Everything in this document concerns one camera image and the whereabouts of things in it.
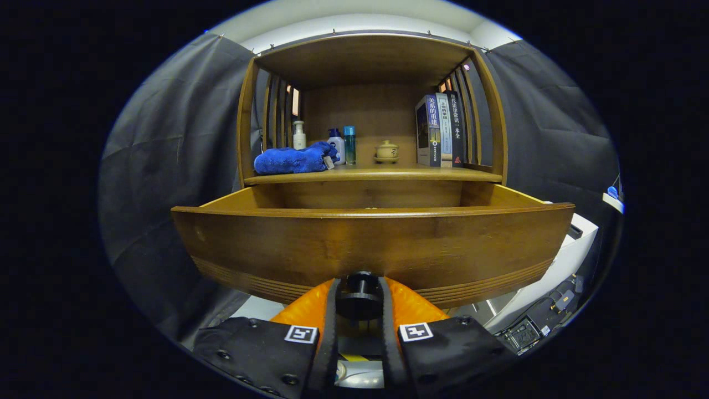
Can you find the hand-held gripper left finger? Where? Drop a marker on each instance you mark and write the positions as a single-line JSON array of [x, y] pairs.
[[331, 332]]

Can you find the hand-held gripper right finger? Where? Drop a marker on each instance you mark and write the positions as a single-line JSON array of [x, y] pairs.
[[388, 343]]

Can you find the wooden drawer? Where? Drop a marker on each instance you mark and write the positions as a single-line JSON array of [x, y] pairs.
[[360, 244]]

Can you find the wooden countertop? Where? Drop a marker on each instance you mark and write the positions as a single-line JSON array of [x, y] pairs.
[[388, 173]]

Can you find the wooden cabinet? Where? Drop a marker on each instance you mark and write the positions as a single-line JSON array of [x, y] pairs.
[[360, 111]]

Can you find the black electronic box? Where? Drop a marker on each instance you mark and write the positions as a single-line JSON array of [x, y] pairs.
[[523, 332]]

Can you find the blue folded towel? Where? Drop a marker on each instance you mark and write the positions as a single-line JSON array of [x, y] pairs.
[[291, 159]]

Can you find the white bottle with blue cap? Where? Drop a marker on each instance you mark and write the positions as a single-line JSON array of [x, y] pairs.
[[337, 149]]

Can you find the teal slim bottle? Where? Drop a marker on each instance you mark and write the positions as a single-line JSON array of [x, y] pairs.
[[349, 147]]

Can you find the beige lidded teacup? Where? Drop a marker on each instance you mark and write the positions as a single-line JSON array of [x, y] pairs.
[[386, 151]]

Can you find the white side table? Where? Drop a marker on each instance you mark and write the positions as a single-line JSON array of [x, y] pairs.
[[565, 260]]

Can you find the white pump bottle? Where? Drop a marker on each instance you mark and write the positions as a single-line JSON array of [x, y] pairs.
[[299, 138]]

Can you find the blue spine book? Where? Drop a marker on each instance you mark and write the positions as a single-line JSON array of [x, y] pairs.
[[432, 130]]

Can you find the light grey spine book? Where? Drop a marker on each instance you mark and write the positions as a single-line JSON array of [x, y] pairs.
[[444, 130]]

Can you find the black spine book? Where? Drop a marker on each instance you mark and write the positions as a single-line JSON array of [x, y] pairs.
[[456, 130]]

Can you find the white desk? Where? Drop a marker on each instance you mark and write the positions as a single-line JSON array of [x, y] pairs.
[[614, 203]]

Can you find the small blue object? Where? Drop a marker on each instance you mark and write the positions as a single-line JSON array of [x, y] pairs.
[[612, 192]]

